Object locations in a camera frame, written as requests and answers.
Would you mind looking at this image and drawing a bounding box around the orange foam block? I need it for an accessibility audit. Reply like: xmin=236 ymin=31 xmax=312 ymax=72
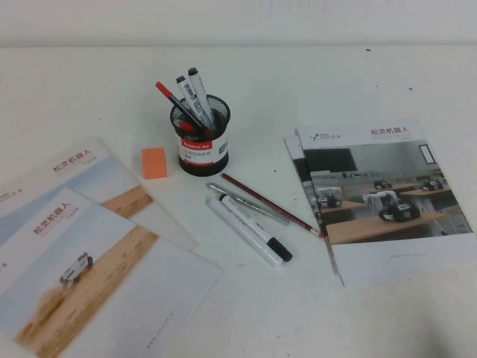
xmin=141 ymin=146 xmax=168 ymax=180

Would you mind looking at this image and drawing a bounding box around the silver metal pen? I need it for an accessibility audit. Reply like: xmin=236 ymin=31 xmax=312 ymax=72
xmin=207 ymin=181 xmax=291 ymax=225

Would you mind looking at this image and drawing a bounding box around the classroom photo brochure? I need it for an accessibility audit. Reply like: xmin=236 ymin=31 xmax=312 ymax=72
xmin=294 ymin=119 xmax=476 ymax=288
xmin=282 ymin=135 xmax=346 ymax=288

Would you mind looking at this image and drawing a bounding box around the red and black pen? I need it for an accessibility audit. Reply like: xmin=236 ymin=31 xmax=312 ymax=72
xmin=154 ymin=81 xmax=212 ymax=132

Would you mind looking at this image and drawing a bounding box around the white marker black cap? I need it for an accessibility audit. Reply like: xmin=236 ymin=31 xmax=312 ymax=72
xmin=186 ymin=66 xmax=218 ymax=131
xmin=218 ymin=193 xmax=294 ymax=263
xmin=175 ymin=75 xmax=205 ymax=117

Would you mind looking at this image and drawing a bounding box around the black mesh pen holder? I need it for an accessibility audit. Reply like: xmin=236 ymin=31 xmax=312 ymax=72
xmin=170 ymin=95 xmax=232 ymax=175

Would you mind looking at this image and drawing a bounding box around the desert photo brochure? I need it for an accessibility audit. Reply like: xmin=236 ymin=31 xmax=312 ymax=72
xmin=0 ymin=136 xmax=200 ymax=252
xmin=0 ymin=186 xmax=225 ymax=358

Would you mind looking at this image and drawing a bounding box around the all white paint marker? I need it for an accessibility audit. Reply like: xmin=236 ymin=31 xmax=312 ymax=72
xmin=206 ymin=197 xmax=282 ymax=268

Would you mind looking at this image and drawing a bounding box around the red pencil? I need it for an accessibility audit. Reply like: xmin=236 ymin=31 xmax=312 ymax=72
xmin=221 ymin=172 xmax=326 ymax=239

